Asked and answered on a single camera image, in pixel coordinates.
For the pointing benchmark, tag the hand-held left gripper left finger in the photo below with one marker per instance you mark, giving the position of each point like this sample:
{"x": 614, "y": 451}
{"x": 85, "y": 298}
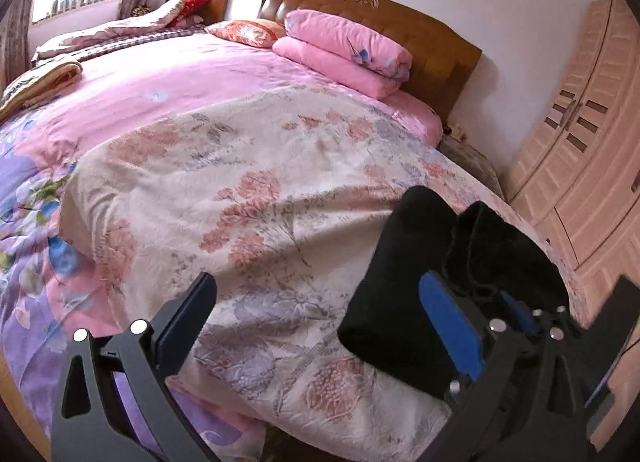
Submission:
{"x": 175, "y": 337}

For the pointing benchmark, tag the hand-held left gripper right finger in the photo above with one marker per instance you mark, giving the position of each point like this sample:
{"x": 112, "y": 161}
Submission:
{"x": 450, "y": 322}

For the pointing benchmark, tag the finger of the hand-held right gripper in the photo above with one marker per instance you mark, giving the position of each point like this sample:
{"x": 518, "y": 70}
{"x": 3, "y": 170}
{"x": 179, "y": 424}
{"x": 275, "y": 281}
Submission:
{"x": 520, "y": 314}
{"x": 620, "y": 317}

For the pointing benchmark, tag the black pants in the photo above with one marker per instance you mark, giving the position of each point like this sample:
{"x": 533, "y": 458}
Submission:
{"x": 400, "y": 292}

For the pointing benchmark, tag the pink wooden wardrobe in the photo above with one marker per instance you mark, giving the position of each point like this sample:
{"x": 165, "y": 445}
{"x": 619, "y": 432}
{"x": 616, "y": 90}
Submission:
{"x": 575, "y": 167}

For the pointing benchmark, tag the grey mattress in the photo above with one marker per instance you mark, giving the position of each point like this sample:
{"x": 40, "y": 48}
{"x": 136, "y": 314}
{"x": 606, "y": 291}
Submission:
{"x": 470, "y": 160}

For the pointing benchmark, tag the white floral blanket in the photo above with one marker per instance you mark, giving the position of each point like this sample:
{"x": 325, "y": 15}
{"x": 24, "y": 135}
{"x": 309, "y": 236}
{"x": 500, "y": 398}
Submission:
{"x": 275, "y": 182}

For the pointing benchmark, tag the pink floral bedsheet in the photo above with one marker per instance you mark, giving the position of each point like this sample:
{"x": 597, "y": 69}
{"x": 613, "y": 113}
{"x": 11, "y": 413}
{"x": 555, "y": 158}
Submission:
{"x": 150, "y": 87}

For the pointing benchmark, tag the folded yellow blanket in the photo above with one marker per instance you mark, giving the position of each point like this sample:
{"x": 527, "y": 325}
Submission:
{"x": 45, "y": 77}

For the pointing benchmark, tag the orange floral pillow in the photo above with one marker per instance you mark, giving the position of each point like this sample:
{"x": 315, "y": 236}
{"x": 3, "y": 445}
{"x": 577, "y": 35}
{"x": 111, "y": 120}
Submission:
{"x": 245, "y": 32}

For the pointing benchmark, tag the rumpled floral quilt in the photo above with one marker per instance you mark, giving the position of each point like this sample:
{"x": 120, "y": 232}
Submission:
{"x": 125, "y": 27}

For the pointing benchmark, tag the red pillow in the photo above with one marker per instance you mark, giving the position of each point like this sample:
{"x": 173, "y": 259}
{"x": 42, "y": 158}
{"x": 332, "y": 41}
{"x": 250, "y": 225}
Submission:
{"x": 192, "y": 2}

